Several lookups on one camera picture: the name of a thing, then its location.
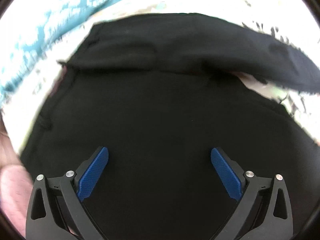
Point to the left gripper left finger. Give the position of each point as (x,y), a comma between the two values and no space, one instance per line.
(56,207)

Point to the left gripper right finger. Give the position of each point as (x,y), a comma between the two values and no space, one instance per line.
(263,208)

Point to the black pants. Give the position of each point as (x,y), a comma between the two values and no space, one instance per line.
(160,91)

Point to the pink dotted garment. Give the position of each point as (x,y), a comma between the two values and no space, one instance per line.
(16,185)

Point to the teal patterned blanket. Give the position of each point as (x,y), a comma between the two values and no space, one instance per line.
(30,27)

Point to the floral bed sheet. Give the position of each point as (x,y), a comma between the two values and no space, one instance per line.
(289,21)

